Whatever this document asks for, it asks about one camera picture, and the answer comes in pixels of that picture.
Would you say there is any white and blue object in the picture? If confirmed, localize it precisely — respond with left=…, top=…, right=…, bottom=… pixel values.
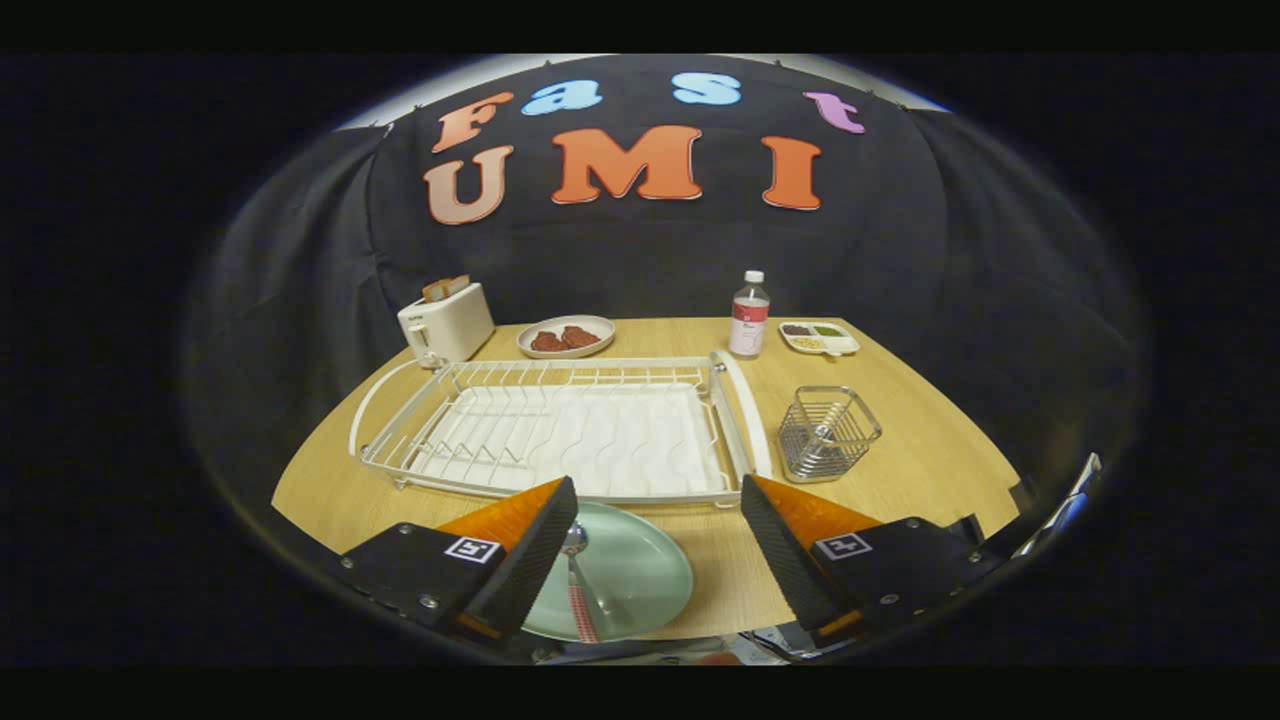
left=1015, top=452, right=1103, bottom=558

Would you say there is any white divided snack tray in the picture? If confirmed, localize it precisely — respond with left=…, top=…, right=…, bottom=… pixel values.
left=778, top=321, right=861, bottom=358

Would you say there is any clear bottle red label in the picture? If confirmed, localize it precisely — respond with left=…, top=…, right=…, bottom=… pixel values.
left=728, top=270, right=771, bottom=360

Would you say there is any white wire dish rack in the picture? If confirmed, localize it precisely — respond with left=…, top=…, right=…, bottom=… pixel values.
left=348, top=350, right=773, bottom=508

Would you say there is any light green plate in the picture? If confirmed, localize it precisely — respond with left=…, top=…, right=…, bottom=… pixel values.
left=520, top=500, right=695, bottom=644

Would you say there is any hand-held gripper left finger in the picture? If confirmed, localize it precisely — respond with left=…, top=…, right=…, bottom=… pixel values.
left=340, top=476, right=579, bottom=641

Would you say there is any white toaster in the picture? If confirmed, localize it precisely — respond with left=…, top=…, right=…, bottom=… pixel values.
left=397, top=282, right=496, bottom=369

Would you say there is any beige oval plate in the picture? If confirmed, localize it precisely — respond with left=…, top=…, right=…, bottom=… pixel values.
left=516, top=315, right=616, bottom=360

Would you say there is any silver wire basket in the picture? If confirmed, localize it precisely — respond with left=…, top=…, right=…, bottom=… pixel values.
left=777, top=385, right=883, bottom=485

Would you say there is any pink handled metal spoon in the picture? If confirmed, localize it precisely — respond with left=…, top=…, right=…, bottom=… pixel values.
left=560, top=522, right=602, bottom=644

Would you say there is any black backdrop cloth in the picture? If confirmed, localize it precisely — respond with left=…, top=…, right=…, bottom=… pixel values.
left=180, top=55, right=1146, bottom=531

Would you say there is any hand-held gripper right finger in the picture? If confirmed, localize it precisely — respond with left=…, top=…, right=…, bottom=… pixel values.
left=740, top=475, right=1006, bottom=649

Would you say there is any black chair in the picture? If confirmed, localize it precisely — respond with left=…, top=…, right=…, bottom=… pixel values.
left=950, top=475, right=1041, bottom=546

